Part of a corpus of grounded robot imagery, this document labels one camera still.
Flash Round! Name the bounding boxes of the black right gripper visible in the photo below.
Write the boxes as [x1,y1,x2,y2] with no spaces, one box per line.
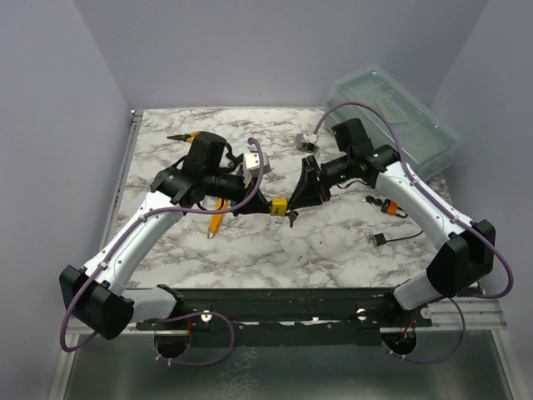
[288,154,353,211]

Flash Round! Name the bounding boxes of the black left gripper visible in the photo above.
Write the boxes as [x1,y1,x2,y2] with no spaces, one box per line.
[205,169,271,217]

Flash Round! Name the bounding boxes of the yellow padlock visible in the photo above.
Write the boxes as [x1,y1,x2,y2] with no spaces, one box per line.
[270,197,288,217]

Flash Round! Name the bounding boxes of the silver padlock keys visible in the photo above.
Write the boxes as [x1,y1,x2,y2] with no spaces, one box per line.
[287,210,299,228]

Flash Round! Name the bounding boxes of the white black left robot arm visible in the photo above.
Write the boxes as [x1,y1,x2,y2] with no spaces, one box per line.
[59,132,259,340]

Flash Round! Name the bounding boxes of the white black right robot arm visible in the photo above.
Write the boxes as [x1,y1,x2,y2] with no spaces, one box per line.
[287,118,496,327]

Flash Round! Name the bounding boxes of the yellow utility knife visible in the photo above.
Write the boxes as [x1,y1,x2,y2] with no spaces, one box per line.
[207,198,228,239]

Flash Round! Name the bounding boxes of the orange padlock with keys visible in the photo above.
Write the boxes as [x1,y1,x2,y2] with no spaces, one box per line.
[364,196,408,218]

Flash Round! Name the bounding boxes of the clear green plastic toolbox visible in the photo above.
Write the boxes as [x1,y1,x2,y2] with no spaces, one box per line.
[324,64,461,181]

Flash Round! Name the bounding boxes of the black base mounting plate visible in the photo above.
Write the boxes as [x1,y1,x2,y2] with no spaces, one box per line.
[137,287,431,347]

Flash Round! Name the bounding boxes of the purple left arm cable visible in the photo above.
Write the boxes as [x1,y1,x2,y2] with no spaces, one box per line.
[59,137,263,368]

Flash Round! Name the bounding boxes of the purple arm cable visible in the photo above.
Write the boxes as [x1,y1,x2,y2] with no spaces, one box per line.
[59,137,263,368]
[312,102,516,363]

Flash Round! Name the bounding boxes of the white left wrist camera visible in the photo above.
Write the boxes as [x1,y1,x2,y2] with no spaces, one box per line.
[242,152,271,183]

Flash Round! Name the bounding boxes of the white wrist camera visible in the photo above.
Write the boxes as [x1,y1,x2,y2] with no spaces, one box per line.
[294,133,321,157]
[242,152,271,183]

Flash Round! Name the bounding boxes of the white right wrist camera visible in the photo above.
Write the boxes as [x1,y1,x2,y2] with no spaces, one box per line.
[294,133,321,157]

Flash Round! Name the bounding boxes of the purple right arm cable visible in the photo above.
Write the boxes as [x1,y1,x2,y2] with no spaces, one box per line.
[312,102,516,363]

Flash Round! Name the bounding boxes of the black usb cable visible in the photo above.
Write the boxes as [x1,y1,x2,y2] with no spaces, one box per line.
[368,228,430,248]

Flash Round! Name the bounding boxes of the yellow handled pliers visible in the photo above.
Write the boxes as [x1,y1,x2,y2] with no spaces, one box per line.
[167,131,200,143]

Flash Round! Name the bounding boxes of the aluminium rail frame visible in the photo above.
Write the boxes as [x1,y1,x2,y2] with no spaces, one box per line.
[45,108,517,400]

